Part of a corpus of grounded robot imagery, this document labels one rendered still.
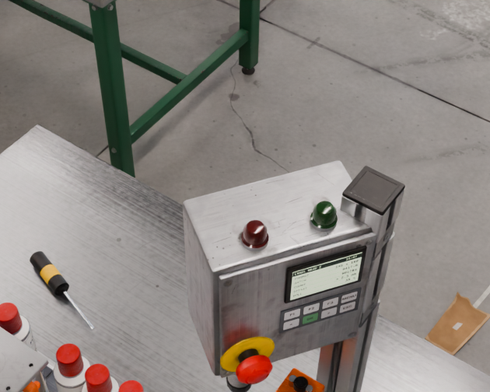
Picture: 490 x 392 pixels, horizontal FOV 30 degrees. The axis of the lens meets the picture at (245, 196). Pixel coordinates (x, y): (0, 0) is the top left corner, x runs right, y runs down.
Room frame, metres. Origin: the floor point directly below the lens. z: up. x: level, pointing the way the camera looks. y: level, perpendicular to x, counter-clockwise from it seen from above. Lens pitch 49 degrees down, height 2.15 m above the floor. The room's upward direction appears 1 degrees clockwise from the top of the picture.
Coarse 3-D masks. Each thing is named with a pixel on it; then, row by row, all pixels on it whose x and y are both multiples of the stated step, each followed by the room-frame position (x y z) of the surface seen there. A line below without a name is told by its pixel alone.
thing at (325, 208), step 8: (320, 208) 0.56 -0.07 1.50; (328, 208) 0.56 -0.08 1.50; (312, 216) 0.56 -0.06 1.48; (320, 216) 0.55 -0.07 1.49; (328, 216) 0.55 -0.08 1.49; (336, 216) 0.56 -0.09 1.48; (312, 224) 0.56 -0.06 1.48; (320, 224) 0.55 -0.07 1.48; (328, 224) 0.55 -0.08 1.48; (336, 224) 0.56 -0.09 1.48
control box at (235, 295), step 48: (240, 192) 0.60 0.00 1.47; (288, 192) 0.60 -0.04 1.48; (336, 192) 0.60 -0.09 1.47; (192, 240) 0.55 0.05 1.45; (240, 240) 0.54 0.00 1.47; (288, 240) 0.54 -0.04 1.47; (336, 240) 0.54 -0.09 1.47; (192, 288) 0.56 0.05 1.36; (240, 288) 0.50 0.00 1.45; (240, 336) 0.50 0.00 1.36; (288, 336) 0.52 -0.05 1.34; (336, 336) 0.54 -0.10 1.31
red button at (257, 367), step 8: (248, 352) 0.50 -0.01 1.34; (256, 352) 0.50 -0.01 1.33; (240, 360) 0.50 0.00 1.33; (248, 360) 0.49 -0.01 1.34; (256, 360) 0.49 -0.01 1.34; (264, 360) 0.49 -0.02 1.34; (240, 368) 0.48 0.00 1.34; (248, 368) 0.48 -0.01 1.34; (256, 368) 0.48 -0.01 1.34; (264, 368) 0.48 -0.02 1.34; (240, 376) 0.48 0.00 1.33; (248, 376) 0.48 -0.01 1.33; (256, 376) 0.48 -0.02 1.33; (264, 376) 0.48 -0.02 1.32
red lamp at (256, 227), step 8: (248, 224) 0.54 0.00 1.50; (256, 224) 0.54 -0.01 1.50; (248, 232) 0.53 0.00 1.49; (256, 232) 0.53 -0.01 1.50; (264, 232) 0.53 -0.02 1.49; (248, 240) 0.53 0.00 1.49; (256, 240) 0.53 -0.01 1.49; (264, 240) 0.53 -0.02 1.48; (248, 248) 0.53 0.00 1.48; (256, 248) 0.52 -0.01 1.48
